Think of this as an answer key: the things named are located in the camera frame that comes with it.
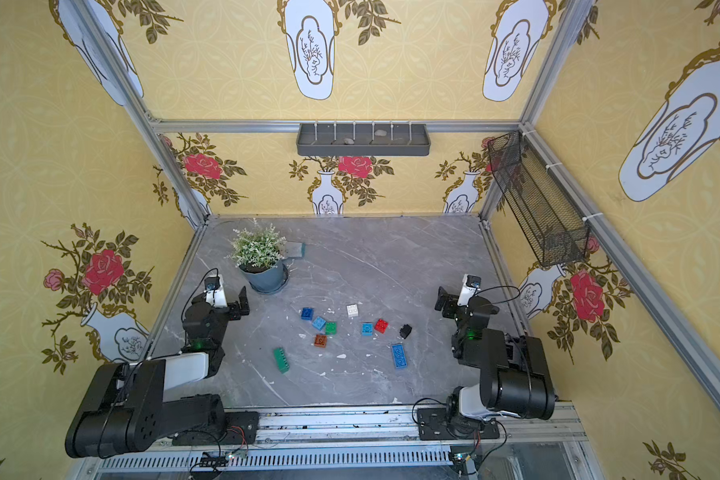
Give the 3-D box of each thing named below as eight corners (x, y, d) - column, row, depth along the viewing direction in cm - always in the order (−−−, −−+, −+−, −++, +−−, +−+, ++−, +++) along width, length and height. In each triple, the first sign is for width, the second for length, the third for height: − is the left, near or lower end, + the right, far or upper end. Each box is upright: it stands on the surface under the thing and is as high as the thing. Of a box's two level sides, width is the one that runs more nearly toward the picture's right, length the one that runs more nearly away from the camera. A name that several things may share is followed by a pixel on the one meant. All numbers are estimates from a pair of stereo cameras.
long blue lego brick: (395, 369, 85) (396, 366, 84) (391, 347, 89) (392, 344, 88) (406, 367, 86) (407, 365, 84) (402, 346, 90) (403, 343, 88)
